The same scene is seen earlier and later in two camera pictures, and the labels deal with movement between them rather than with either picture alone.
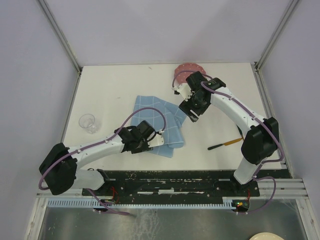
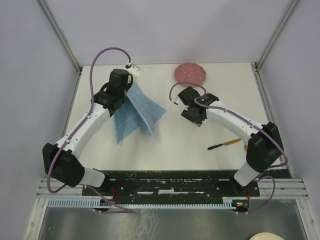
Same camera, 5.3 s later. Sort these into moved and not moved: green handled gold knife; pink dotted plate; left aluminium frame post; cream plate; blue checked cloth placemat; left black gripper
Moved: left black gripper; blue checked cloth placemat
Not moved: cream plate; green handled gold knife; left aluminium frame post; pink dotted plate
